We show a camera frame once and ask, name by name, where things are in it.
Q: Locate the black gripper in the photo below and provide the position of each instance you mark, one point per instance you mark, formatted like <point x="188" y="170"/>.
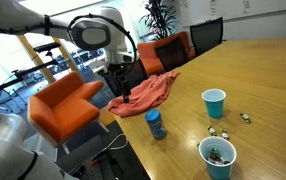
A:
<point x="123" y="75"/>

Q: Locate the green white sweet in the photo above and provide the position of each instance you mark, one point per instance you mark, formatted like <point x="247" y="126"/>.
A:
<point x="214" y="155"/>
<point x="212" y="130"/>
<point x="198" y="145"/>
<point x="245" y="117"/>

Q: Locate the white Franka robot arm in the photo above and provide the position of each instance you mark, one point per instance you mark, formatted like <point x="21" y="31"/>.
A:
<point x="3" y="16"/>

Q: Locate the blue plastic cup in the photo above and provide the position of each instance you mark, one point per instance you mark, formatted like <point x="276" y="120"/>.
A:
<point x="214" y="108"/>
<point x="218" y="171"/>

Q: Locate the orange crumpled cloth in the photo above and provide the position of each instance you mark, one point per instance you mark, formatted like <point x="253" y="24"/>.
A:
<point x="146" y="95"/>

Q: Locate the small blue bottle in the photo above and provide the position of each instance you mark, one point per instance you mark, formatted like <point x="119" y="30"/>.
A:
<point x="156" y="128"/>

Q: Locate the black mesh office chair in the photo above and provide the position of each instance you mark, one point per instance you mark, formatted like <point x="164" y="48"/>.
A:
<point x="206" y="35"/>
<point x="171" y="53"/>

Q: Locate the orange armchair white legs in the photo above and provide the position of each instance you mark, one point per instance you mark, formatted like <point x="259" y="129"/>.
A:
<point x="66" y="110"/>

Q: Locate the yellow slanted pillar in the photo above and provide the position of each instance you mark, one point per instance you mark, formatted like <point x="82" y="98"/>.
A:
<point x="36" y="60"/>
<point x="66" y="58"/>

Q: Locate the grey metal robot stand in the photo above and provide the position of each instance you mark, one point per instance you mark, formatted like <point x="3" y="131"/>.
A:
<point x="83" y="153"/>

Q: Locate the green potted plant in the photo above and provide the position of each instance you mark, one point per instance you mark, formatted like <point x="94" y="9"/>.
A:
<point x="159" y="20"/>

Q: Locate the brown wrapped candy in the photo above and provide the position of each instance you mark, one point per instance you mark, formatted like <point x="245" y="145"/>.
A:
<point x="224" y="134"/>

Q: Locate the black camera on stand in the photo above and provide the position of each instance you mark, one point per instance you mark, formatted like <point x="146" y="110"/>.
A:
<point x="46" y="47"/>

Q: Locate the black metal rail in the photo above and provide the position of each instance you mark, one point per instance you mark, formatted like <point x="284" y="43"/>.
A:
<point x="23" y="74"/>

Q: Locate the white wall whiteboard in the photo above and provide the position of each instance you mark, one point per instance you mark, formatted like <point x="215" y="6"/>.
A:
<point x="233" y="8"/>

